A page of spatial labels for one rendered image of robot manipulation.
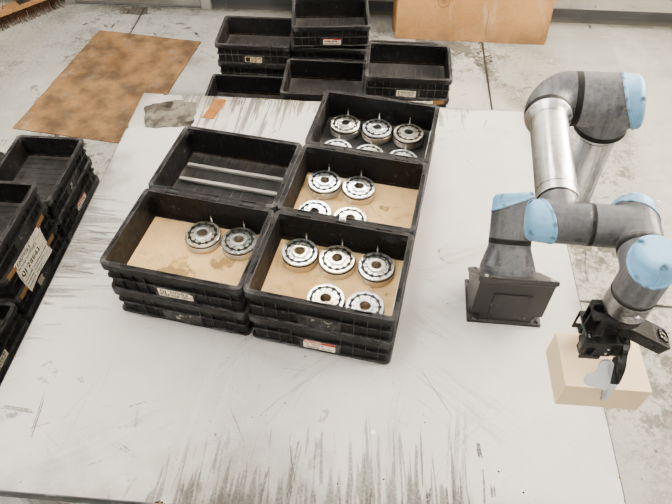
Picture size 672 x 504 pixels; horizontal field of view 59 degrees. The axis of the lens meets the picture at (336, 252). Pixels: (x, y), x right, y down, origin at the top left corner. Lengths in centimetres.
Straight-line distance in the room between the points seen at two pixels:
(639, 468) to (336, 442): 132
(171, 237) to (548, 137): 110
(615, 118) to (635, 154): 231
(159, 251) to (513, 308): 102
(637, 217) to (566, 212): 11
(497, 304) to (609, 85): 66
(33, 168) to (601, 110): 234
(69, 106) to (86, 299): 220
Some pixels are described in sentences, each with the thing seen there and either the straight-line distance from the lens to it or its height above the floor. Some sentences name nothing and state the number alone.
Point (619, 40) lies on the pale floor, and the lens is 469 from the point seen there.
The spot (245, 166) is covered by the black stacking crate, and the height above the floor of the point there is 83.
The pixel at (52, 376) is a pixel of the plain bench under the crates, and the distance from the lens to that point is 181.
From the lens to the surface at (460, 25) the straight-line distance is 432.
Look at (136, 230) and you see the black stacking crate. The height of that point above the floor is 87.
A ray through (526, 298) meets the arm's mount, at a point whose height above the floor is 83.
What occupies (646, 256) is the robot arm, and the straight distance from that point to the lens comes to 102.
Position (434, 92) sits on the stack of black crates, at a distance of 289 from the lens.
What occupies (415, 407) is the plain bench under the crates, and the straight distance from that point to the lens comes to 162.
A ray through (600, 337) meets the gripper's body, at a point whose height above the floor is 124.
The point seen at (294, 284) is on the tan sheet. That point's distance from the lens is 165.
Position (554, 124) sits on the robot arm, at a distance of 127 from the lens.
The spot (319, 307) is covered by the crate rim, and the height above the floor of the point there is 93.
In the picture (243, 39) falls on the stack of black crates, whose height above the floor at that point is 38.
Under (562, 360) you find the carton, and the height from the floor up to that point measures 112.
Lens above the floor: 214
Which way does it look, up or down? 50 degrees down
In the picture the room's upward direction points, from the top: straight up
